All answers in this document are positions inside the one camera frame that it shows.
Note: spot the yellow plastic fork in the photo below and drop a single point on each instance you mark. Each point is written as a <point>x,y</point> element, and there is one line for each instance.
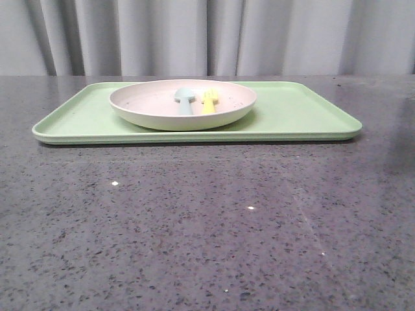
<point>209,98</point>

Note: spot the light blue plastic spoon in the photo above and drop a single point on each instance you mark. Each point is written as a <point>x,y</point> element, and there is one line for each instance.
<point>184,97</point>

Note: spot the cream round plate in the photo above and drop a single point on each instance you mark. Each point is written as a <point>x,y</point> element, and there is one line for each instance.
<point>152,104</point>

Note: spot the light green rectangular tray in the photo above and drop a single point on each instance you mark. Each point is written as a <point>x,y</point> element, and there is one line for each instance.
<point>283,111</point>

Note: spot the grey pleated curtain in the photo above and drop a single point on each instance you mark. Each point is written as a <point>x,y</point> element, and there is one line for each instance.
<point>206,38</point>

